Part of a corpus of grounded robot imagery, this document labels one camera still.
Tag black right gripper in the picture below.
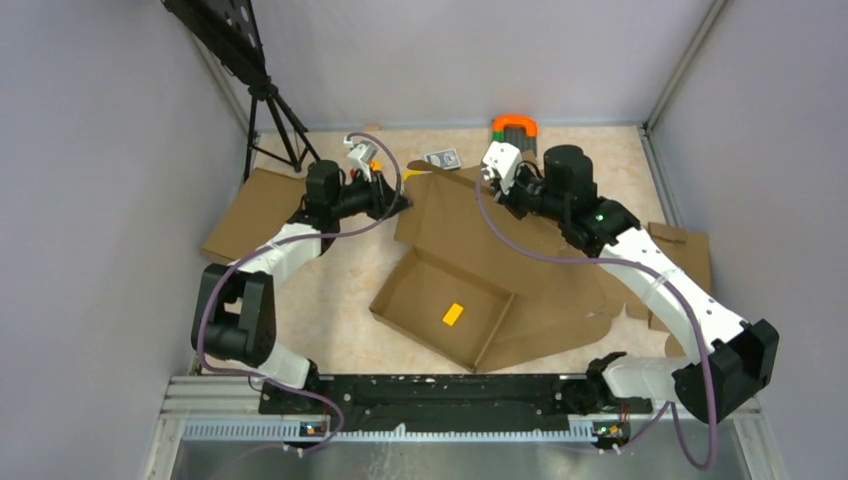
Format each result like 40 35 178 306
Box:
487 165 567 223

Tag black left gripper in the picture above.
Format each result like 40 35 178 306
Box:
331 167 413 221

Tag large cardboard box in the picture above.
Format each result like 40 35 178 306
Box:
369 161 626 373

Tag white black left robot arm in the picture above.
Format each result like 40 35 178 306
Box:
191 132 411 414

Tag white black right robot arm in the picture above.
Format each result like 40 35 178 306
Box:
475 141 780 423

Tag folded brown cardboard box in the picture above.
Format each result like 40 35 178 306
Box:
200 169 305 264

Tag small yellow block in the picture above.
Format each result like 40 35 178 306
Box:
442 303 464 327
402 170 425 182

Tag orange green grey toy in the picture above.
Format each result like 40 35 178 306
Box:
491 114 538 142

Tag flat cardboard blank at right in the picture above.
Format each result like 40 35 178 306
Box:
625 222 713 333

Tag black tripod stand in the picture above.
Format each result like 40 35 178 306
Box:
162 0 321 179

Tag aluminium frame rail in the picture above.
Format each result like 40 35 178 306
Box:
143 375 787 479

